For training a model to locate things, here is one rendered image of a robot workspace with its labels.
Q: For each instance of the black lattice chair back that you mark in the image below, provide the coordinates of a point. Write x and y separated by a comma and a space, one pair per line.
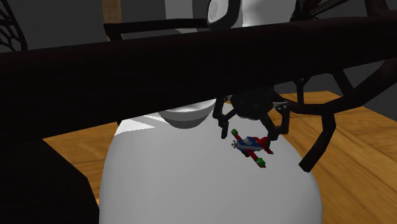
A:
12, 31

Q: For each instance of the red blue toy plane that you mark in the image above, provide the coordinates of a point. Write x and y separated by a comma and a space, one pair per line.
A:
252, 145

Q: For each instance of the light wooden post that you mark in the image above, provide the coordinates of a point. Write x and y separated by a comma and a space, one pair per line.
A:
111, 11

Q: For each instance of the white bowl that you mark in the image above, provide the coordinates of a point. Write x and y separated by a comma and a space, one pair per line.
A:
186, 119

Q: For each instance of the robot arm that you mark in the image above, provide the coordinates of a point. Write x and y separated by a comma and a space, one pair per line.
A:
263, 12

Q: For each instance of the dark brown branch-frame furniture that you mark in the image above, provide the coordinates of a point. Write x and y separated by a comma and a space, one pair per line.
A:
155, 77

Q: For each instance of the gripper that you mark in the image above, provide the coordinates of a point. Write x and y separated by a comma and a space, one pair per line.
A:
252, 105

